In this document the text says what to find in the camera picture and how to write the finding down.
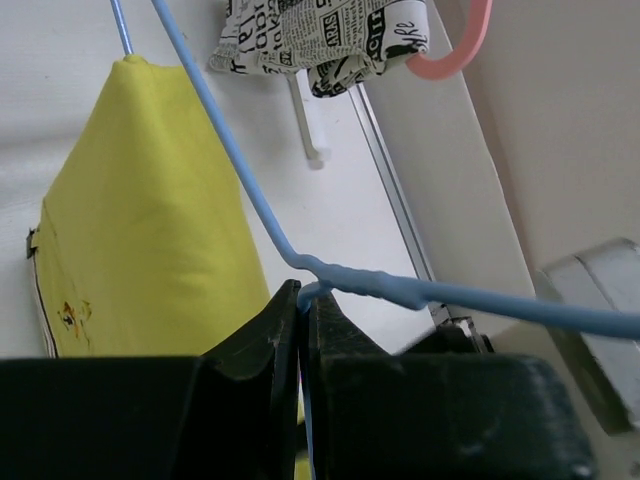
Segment newspaper print garment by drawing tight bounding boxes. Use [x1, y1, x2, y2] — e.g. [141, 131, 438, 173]
[209, 0, 430, 98]

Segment aluminium side rail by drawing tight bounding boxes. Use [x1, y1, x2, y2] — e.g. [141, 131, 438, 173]
[347, 84, 476, 331]

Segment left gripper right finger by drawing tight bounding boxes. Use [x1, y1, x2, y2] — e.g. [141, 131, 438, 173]
[305, 295, 598, 479]

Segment white clothes rack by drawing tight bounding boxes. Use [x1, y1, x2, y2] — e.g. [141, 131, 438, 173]
[287, 70, 331, 170]

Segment pink plastic hanger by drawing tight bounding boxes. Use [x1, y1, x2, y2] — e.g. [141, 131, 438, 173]
[406, 0, 493, 81]

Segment light blue wire hanger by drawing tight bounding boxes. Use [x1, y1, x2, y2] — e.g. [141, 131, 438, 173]
[108, 0, 640, 480]

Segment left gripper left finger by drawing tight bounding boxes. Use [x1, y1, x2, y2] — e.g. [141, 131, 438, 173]
[1, 280, 300, 479]

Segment yellow trousers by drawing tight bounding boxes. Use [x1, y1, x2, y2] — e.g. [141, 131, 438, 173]
[25, 53, 309, 480]

